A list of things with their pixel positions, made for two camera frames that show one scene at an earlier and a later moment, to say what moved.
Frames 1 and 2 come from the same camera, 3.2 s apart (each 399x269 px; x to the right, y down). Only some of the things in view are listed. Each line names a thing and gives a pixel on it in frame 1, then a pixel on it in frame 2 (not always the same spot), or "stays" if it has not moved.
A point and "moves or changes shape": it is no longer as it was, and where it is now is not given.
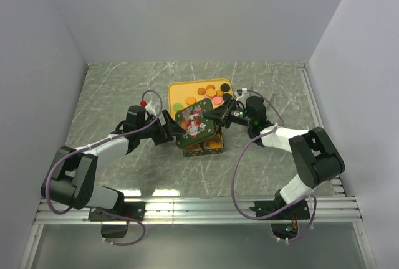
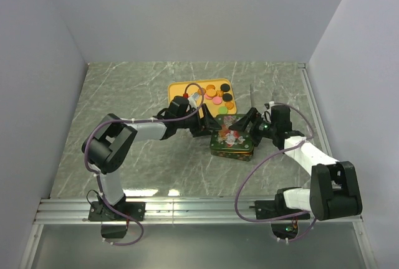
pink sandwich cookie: [217, 100] stays
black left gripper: [165, 133] → [204, 124]
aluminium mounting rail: [328, 210] stays
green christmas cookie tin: [213, 144] → [235, 155]
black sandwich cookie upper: [225, 87] stays
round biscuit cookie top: [211, 92] stays
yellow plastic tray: [181, 93] stays
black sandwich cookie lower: [225, 96] stays
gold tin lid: [197, 127] moves or changes shape
